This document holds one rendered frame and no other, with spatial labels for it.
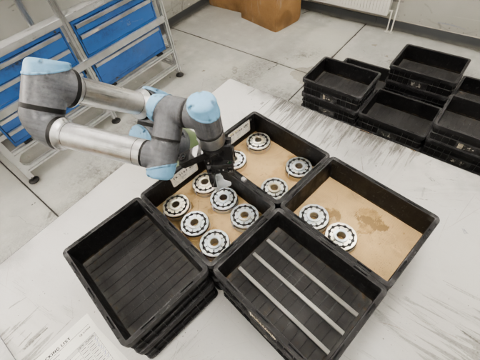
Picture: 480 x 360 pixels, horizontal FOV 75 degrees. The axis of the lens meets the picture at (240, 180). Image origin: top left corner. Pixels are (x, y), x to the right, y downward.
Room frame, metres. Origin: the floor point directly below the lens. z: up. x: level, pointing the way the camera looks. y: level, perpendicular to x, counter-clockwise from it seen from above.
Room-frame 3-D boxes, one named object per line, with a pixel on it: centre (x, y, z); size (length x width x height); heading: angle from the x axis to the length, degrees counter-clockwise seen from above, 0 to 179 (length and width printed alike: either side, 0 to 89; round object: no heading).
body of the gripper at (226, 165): (0.63, 0.05, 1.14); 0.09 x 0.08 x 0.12; 82
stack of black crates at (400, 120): (1.38, -1.02, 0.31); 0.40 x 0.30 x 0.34; 45
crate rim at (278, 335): (0.31, -0.11, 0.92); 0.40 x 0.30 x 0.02; 37
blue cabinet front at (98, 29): (2.61, 0.75, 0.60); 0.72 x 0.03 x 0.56; 135
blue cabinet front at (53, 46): (2.05, 1.32, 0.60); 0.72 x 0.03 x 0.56; 135
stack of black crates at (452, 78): (1.66, -1.31, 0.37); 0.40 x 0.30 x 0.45; 45
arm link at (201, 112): (0.62, 0.06, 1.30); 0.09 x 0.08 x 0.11; 62
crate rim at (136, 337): (0.45, 0.37, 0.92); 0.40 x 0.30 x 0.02; 37
